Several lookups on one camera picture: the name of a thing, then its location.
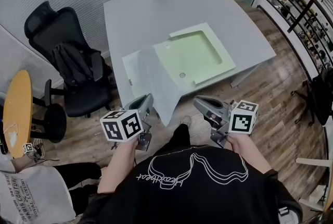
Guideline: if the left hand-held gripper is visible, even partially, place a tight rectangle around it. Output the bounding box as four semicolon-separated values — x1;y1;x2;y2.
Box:
100;94;155;152

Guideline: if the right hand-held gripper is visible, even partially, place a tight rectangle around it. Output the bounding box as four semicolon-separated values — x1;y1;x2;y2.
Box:
193;96;260;148

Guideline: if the person's right forearm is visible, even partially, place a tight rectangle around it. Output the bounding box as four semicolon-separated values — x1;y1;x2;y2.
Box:
228;134;273;175

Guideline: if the person's left forearm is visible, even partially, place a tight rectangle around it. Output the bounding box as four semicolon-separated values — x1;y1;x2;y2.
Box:
97;139;139;194

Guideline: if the person's white shoe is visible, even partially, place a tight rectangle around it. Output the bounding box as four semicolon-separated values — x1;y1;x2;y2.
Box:
180;115;193;129

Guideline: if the person's black trouser leg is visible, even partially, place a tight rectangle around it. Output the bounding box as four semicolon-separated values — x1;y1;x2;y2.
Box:
166;123;192;154

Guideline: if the white table leg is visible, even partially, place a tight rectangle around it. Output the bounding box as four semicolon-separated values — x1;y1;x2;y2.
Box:
230;64;258;88

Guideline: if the black mesh office chair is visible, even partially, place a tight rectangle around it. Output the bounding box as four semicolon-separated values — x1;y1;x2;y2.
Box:
24;1;113;118
290;69;333;126

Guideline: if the black jacket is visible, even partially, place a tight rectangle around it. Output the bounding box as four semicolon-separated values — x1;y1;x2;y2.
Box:
51;42;96;87

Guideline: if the person's black printed shirt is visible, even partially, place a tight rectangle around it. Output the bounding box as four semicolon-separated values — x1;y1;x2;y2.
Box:
83;145;304;224

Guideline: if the black round table base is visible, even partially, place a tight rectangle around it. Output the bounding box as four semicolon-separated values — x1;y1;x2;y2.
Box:
30;103;68;144

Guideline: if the round wooden table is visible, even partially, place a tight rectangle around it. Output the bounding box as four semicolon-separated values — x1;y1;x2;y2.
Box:
2;69;34;159

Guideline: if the black metal railing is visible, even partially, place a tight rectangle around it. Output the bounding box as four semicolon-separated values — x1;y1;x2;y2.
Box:
260;0;333;75

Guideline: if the white frame stand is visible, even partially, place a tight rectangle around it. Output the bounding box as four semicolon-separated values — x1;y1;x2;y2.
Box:
296;157;333;213

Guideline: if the white charger with cable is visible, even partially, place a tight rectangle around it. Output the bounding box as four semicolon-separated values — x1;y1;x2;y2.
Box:
3;122;19;147

